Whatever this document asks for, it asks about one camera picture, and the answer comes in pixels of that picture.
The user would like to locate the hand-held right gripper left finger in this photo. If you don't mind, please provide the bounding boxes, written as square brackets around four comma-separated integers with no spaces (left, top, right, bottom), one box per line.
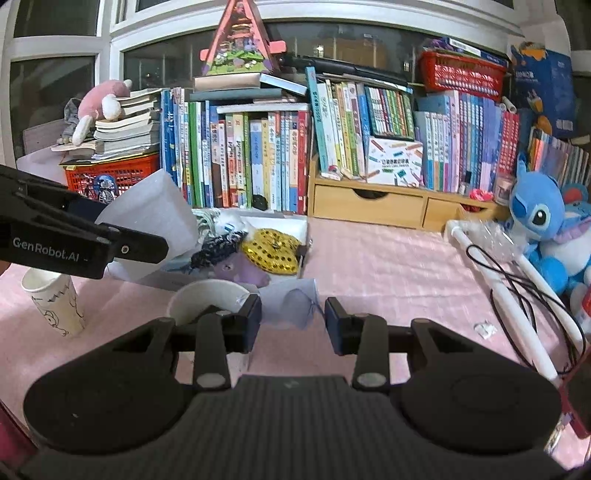
[111,294,262,389]

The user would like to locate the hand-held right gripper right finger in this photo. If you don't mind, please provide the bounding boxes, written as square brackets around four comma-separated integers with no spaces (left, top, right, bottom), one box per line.
[325,298,467,392]

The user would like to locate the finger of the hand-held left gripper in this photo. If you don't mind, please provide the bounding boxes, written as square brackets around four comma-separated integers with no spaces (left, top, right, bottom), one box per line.
[0,165,109,225]
[95,224,169,264]

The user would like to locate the blue face mask pack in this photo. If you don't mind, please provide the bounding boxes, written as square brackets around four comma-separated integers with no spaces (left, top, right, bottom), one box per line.
[252,277,320,329]

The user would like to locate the white foam piece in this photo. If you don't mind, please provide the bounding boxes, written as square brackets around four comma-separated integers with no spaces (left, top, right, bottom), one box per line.
[95,168,200,282]

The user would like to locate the purple plush toy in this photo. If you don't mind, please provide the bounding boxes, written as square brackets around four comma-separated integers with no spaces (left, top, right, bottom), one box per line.
[217,256,271,289]

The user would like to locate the green checked cloth cap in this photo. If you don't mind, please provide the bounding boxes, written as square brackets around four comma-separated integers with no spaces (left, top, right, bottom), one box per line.
[191,209,227,245]

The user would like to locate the yellow sequin plush toy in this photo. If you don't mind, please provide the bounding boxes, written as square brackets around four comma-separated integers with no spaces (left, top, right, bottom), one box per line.
[241,228,301,277]

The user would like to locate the navy floral drawstring pouch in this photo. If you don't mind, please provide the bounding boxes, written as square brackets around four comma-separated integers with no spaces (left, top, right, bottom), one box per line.
[190,231,250,271]

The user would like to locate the white shallow box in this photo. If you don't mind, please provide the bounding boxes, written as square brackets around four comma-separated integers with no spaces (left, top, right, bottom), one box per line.
[150,208,310,296]

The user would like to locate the black toy bicycle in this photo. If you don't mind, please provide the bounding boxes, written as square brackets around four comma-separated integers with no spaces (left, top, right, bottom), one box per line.
[83,178,116,204]

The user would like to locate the paper cup with rabbit drawing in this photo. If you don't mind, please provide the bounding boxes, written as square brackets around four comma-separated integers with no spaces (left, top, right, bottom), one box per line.
[21,269,86,337]

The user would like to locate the paper cup with handwritten name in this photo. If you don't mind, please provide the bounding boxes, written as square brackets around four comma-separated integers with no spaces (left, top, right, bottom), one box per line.
[166,279,252,376]

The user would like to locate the red plastic crate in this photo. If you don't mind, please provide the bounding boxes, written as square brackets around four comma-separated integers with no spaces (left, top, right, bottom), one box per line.
[60,154,161,204]

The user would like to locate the white paper sheet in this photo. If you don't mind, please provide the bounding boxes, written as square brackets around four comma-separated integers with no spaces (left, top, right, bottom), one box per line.
[16,152,68,185]

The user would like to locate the pink striped tablecloth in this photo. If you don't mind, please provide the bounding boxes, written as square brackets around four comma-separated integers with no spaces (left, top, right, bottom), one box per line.
[0,217,591,462]

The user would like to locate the black binder clip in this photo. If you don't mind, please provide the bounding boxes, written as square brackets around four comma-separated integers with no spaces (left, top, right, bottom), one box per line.
[295,235,315,268]

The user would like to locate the grey board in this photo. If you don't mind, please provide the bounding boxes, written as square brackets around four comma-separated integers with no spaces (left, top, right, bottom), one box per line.
[21,119,65,155]

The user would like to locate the pile of books and papers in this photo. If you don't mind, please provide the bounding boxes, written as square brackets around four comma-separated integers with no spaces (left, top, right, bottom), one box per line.
[51,88,163,162]

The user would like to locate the grey plush toy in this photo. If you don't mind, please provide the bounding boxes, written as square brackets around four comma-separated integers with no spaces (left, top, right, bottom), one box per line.
[58,97,84,146]

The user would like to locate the pink and white plush toy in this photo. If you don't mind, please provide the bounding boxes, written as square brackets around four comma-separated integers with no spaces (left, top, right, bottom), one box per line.
[71,79,133,145]

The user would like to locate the wooden desk organizer with drawers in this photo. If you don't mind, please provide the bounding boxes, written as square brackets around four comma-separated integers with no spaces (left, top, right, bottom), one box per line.
[307,154,509,233]

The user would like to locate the row of tall upright books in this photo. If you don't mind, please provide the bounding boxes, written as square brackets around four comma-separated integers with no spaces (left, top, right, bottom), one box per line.
[159,88,312,215]

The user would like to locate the white plastic tube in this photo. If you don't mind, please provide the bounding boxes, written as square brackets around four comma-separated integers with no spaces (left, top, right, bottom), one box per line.
[444,220,588,386]

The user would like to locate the printed cardboard box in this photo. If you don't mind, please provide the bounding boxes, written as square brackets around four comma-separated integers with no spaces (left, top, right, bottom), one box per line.
[366,136,424,188]

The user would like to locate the clear plastic wrap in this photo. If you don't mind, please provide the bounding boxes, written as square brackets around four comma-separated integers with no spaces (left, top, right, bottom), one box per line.
[466,219,525,263]

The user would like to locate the stack of flat books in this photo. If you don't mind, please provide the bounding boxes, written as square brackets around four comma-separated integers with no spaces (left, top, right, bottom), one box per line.
[189,73,309,114]

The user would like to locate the triangular toy house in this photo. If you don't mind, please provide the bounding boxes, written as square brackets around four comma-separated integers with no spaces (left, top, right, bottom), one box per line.
[200,0,288,77]

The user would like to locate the row of books on organizer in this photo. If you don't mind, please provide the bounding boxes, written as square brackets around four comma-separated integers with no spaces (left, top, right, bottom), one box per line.
[305,67,522,195]

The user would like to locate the blue alien plush toy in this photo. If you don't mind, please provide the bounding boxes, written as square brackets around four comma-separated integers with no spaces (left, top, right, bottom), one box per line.
[505,152,591,315]

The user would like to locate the long black case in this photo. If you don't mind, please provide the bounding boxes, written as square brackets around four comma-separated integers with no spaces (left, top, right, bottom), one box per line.
[277,53,411,90]

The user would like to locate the row of thin slanted books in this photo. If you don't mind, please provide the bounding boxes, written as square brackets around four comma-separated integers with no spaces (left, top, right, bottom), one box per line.
[526,126,591,190]

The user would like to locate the red plastic basket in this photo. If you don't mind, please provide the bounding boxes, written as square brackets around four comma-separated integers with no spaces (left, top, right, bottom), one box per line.
[418,51,509,102]

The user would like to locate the blue printed carton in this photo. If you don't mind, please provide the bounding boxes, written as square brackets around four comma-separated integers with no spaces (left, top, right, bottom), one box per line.
[509,41,578,140]

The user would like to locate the black cable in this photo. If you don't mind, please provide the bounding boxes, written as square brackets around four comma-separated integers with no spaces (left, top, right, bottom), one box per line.
[465,244,589,376]

